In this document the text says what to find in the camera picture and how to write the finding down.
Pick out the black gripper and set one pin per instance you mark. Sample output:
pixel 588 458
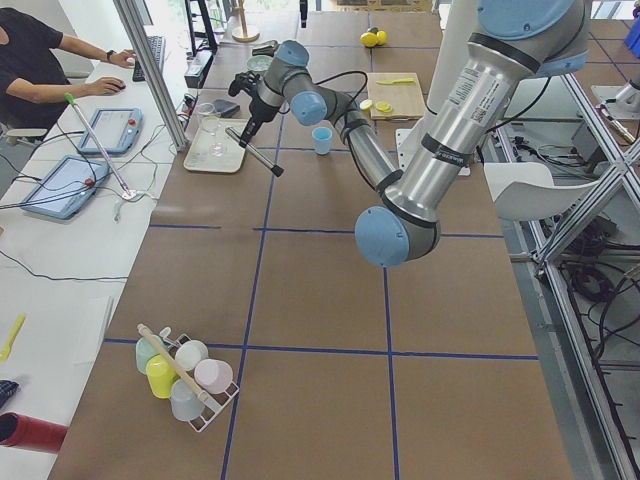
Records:
pixel 258 110

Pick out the light blue cup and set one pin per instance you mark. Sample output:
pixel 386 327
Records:
pixel 322 138

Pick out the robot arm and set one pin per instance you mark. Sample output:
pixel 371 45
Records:
pixel 488 48

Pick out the lemon slice off board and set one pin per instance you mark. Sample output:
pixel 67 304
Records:
pixel 366 104

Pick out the lemon slice on board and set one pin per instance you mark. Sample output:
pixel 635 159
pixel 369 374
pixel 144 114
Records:
pixel 383 107

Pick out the white cup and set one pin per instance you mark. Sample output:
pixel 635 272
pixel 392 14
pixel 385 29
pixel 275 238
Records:
pixel 190 354

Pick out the mint green cup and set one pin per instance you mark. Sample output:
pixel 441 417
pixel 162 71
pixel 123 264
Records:
pixel 144 351

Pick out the pink cup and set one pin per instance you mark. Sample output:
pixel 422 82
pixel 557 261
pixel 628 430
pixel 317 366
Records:
pixel 213 375

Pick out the yellow cup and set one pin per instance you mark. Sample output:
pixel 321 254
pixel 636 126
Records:
pixel 161 376

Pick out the pale grey cup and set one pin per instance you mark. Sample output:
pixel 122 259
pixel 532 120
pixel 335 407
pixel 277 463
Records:
pixel 185 405

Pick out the person's left hand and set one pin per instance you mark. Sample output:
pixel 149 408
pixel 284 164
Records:
pixel 124 59

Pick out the person's right hand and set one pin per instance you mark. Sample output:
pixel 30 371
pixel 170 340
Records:
pixel 106 86

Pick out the dark grey cloth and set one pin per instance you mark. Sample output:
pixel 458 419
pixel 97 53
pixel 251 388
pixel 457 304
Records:
pixel 225 108

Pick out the green bowl of ice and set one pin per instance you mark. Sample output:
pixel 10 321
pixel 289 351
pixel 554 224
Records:
pixel 259 64

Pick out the clear glass on tray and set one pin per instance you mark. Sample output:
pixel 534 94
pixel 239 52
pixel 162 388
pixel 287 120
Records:
pixel 208 118

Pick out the cream tray with bear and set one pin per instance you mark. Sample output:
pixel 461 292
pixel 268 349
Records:
pixel 200 159

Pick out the steel ice scoop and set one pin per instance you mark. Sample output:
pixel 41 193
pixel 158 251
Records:
pixel 267 48

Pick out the wooden stand with base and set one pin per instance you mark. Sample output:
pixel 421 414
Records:
pixel 244 33

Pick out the whole lemons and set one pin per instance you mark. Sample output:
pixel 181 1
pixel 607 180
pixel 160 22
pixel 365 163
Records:
pixel 373 37

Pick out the wooden cutting board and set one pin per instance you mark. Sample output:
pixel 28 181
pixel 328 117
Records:
pixel 406 99

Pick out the blue teach pendant far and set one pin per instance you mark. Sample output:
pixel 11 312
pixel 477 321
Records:
pixel 117 129

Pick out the blue teach pendant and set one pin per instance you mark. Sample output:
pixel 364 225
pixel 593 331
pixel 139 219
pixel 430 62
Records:
pixel 117 129
pixel 67 187

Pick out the yellow plastic knife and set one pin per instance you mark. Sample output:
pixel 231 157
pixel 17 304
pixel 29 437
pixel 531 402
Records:
pixel 395 81

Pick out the metal rod with green tip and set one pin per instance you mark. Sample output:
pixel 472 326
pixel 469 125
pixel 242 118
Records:
pixel 91 144

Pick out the blue teach pendant near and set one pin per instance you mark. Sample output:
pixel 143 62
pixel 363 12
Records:
pixel 67 187

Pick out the person in black shirt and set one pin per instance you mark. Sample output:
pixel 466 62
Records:
pixel 33 82

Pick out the white chair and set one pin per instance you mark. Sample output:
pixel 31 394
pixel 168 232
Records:
pixel 526 191

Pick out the yellow spatula on desk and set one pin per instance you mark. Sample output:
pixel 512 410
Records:
pixel 10 339

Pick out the red cylinder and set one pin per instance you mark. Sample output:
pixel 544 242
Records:
pixel 33 434

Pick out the aluminium frame post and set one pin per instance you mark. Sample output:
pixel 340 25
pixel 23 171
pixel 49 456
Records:
pixel 132 23

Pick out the wooden rack handle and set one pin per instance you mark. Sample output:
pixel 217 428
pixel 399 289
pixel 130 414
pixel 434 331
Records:
pixel 201 394

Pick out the white wire cup rack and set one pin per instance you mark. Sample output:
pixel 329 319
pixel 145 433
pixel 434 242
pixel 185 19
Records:
pixel 218 402

